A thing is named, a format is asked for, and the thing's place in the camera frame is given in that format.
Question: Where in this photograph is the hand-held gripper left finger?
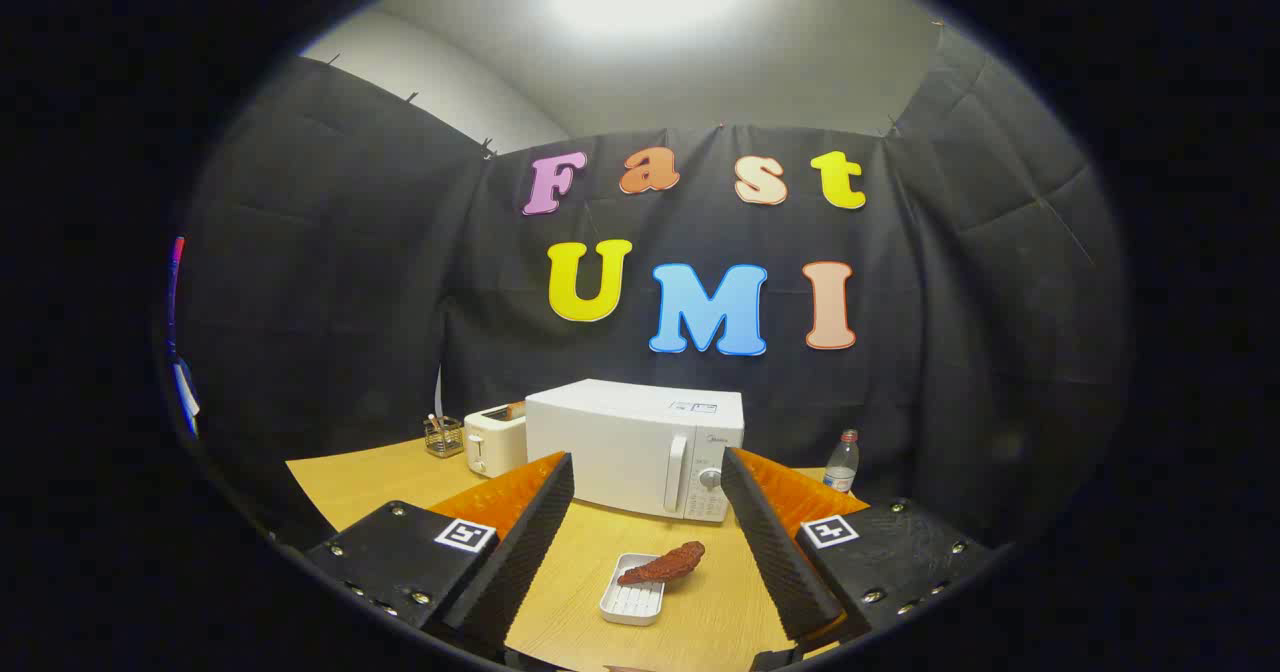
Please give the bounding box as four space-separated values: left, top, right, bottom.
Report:
305 452 577 653

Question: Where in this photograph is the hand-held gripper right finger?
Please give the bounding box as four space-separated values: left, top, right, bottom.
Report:
720 447 993 645

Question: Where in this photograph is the small white ribbed tray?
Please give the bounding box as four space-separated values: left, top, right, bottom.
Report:
599 552 667 627

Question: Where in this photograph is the white bread toaster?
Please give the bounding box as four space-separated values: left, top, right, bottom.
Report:
464 404 529 479

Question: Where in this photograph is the clear plastic water bottle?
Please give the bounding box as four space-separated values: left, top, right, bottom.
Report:
823 429 861 495

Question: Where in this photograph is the white toaster oven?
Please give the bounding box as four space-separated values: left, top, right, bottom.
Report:
525 379 746 524

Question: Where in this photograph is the wire mesh utensil holder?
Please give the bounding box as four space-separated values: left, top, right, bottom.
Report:
424 416 465 459

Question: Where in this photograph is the brown roasted meat piece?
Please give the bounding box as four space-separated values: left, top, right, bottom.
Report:
617 541 707 586

